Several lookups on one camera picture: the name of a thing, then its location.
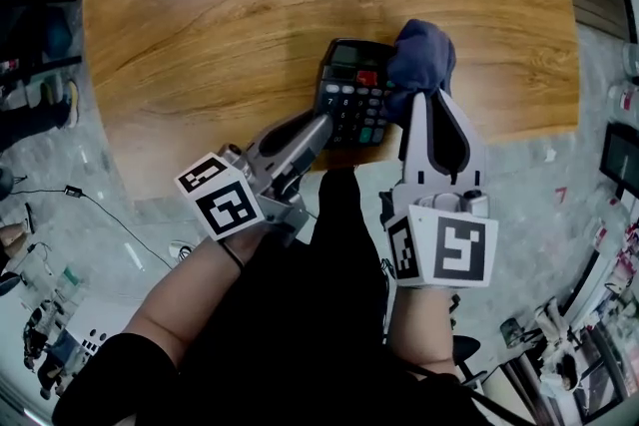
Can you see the dark blue cloth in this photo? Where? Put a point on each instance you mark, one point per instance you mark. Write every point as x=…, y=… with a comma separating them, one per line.
x=419, y=60

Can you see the clear water jug red label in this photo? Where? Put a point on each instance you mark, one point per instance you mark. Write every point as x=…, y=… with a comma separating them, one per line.
x=631, y=60
x=624, y=97

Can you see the person's black shirt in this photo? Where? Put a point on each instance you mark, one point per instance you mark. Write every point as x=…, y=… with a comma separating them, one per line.
x=289, y=339

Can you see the black flat monitor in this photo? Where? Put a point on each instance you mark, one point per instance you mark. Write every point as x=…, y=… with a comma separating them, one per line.
x=621, y=154

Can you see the small green packet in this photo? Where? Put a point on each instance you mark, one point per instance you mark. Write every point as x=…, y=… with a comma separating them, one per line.
x=71, y=277

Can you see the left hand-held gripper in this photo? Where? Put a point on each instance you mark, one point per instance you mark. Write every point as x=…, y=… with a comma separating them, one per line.
x=224, y=209

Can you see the person's right forearm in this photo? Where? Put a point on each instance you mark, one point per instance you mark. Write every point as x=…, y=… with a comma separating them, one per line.
x=422, y=329

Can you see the black calculator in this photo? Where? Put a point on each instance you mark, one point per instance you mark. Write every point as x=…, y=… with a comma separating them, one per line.
x=357, y=110

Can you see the white board black squares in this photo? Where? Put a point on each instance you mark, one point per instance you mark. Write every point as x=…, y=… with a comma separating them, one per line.
x=100, y=319

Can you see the person's left forearm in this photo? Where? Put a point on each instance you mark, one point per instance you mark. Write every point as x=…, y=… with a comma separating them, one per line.
x=185, y=304

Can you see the black wrist band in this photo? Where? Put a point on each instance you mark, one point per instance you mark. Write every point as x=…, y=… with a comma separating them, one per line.
x=232, y=254

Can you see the black office chair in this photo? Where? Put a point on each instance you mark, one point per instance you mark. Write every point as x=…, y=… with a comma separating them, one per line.
x=466, y=346

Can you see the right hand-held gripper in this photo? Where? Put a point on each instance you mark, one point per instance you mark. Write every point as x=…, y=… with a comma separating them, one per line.
x=459, y=249

